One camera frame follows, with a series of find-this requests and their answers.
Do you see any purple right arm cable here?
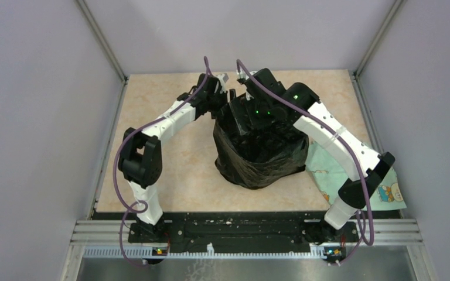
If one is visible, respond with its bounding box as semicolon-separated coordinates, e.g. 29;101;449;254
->
236;59;375;266

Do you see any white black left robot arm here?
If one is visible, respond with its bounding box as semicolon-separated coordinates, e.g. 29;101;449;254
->
112;73;229;242

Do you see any aluminium frame post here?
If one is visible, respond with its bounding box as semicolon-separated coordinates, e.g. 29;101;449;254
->
74;0;128;85
353;0;407;80

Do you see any black plastic trash bag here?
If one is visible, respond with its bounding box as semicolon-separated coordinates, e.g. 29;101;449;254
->
213;103;309;190

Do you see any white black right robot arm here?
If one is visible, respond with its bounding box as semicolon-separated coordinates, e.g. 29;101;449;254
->
233;68;396;241

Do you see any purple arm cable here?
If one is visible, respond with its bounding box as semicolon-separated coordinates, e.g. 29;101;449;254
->
236;59;375;266
112;56;214;268

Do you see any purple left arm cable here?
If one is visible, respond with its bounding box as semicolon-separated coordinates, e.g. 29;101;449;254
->
112;56;214;268

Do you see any grey slotted cable duct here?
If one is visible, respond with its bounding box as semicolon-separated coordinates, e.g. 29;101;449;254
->
83;245;326;260

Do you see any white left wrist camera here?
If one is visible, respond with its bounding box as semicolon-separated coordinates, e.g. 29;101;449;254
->
216;73;229;94

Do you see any left aluminium frame post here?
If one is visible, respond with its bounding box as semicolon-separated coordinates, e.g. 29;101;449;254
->
74;0;128;85

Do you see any light green patterned cloth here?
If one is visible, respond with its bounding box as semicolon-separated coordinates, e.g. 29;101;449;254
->
305;142;407;211

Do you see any right aluminium frame post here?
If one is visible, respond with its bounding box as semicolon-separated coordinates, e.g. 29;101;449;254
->
353;0;407;80

